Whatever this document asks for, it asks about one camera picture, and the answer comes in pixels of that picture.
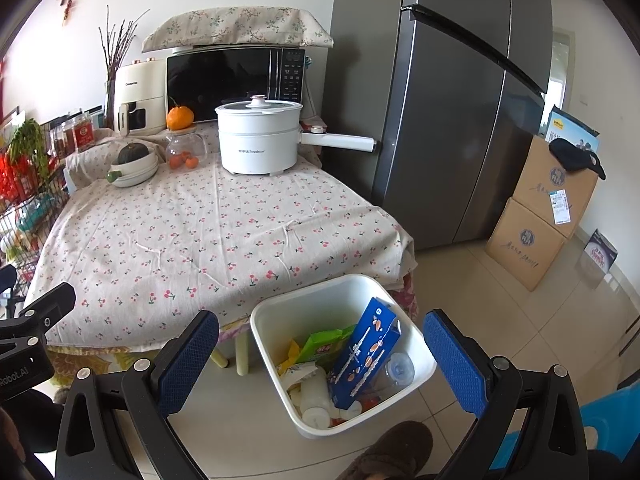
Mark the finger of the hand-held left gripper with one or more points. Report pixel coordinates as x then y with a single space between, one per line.
47 305
7 285

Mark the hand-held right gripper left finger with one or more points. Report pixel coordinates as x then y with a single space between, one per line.
187 360

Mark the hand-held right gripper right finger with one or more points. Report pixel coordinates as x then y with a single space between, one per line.
455 360

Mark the blue snack box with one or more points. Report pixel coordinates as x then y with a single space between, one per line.
365 350

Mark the yellow paper packet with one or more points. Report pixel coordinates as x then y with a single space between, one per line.
290 357

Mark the white plastic bin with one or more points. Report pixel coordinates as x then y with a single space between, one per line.
280 310

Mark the green snack packet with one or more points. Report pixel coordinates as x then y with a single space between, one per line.
325 345

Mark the large white plastic bottle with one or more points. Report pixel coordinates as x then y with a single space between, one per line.
315 392

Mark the person's left forearm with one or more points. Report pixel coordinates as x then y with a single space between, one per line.
40 425

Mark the cream table leg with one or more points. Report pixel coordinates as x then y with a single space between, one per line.
242 355

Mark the clear plastic bottle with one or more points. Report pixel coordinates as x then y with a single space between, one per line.
400 367

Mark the yellow floral under cloth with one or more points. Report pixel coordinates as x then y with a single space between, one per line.
100 362

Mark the red packet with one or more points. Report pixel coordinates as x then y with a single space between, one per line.
12 182

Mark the brown fuzzy slipper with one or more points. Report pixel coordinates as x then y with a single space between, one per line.
390 452

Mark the cherry print tablecloth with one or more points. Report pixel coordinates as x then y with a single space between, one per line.
200 240

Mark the green leafy vegetables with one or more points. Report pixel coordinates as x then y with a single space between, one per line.
27 147

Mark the blue plastic stool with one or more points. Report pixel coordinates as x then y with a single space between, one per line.
605 420

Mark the dark green squash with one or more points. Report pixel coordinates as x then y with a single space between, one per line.
132 152

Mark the small dark printed box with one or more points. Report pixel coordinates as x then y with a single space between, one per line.
602 252

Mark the small orange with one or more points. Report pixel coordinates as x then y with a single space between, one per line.
176 161
191 161

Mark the glass jar with wooden lid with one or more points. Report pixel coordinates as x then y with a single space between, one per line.
187 142

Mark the white electric pot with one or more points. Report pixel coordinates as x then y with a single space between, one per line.
257 145

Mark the large orange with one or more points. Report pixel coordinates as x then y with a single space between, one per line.
180 117

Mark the white air fryer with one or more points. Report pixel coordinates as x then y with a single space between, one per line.
140 90

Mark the black cap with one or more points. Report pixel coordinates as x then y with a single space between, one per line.
575 157

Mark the grey refrigerator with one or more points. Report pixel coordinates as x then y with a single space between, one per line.
440 110

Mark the blue and white flat box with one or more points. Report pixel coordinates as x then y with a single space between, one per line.
570 127

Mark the glass pot lid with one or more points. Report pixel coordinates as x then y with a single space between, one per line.
257 106

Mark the bare dry branches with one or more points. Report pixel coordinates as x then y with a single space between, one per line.
117 45

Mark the pink box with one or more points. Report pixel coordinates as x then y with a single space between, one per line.
312 125

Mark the black microwave oven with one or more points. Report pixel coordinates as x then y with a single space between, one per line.
220 80

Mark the floral cloth cover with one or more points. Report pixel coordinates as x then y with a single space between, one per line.
235 27

